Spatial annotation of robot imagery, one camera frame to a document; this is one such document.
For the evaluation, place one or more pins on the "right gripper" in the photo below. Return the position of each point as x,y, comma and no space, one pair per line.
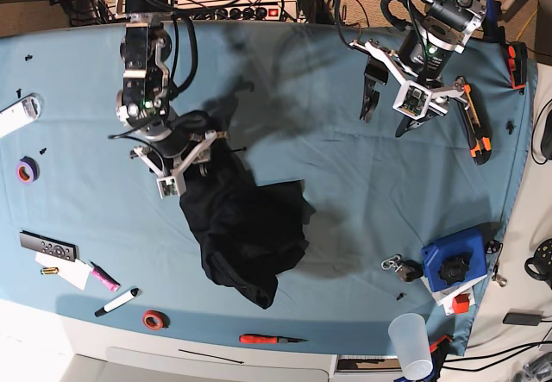
172,136

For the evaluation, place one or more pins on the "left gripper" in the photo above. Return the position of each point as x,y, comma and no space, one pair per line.
427,57

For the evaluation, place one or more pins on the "black t-shirt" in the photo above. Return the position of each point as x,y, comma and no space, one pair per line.
247,233

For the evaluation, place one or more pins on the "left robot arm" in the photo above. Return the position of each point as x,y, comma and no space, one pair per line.
436,29

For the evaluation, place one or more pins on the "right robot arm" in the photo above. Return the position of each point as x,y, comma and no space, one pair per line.
143,104

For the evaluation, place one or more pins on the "orange black utility knife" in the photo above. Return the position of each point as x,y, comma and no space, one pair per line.
475,124

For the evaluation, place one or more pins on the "blue black clamp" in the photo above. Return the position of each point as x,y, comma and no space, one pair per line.
492,32

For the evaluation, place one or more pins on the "orange black clamp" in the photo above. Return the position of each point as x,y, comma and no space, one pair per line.
517,64

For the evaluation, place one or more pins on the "white power strip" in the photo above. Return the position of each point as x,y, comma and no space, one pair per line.
249,10

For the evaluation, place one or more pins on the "blue plastic box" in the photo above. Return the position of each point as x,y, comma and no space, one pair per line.
467,243

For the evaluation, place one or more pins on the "silver metal carabiner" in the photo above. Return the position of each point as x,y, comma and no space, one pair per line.
392,263

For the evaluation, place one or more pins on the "purple tape roll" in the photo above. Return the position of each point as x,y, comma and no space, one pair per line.
27,170

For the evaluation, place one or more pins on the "white tape dispenser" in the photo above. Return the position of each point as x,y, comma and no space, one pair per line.
21,113

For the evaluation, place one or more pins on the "pink glue tube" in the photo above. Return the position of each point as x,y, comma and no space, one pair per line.
104,278

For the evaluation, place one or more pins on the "black white marker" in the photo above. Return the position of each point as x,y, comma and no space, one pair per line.
118,302

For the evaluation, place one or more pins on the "black knob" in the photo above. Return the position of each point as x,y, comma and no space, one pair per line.
453,270

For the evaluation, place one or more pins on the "white paper note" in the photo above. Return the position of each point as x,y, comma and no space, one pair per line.
76,273

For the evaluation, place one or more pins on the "red tape roll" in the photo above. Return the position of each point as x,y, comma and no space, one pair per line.
155,320

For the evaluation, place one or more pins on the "black remote control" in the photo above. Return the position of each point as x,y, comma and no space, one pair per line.
44,245

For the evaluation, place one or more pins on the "gold battery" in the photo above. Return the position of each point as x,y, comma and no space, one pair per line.
49,270

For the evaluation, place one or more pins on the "small red cube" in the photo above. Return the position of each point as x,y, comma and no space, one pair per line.
461,304

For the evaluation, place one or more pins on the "translucent plastic cup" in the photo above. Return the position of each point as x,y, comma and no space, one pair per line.
409,338

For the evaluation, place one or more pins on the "red handle screwdriver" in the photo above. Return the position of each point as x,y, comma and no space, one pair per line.
267,339

